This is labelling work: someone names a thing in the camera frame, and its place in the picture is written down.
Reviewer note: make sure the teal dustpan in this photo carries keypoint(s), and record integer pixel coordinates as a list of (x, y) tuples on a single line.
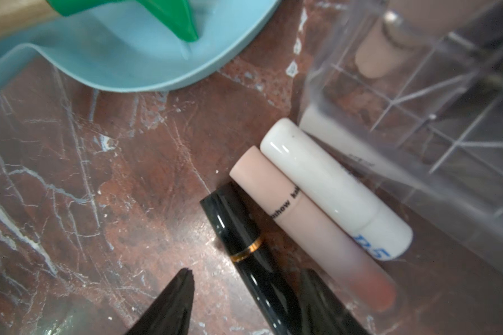
[(143, 57)]

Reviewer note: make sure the pink lip gloss tube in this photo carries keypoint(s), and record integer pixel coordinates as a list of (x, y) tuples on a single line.
[(333, 250)]

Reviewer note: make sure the green brush wooden handle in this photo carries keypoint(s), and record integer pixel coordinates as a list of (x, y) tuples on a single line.
[(177, 16)]

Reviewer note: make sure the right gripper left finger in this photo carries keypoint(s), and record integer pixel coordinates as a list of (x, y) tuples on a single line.
[(170, 313)]

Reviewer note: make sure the black gold band lipstick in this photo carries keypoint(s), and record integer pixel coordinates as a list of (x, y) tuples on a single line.
[(248, 251)]

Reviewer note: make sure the white lip balm tube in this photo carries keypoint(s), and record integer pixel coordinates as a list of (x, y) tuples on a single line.
[(371, 223)]

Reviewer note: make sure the clear acrylic lipstick organizer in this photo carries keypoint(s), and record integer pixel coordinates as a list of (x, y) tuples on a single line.
[(430, 132)]

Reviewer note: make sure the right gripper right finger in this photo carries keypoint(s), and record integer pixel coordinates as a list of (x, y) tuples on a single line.
[(321, 310)]

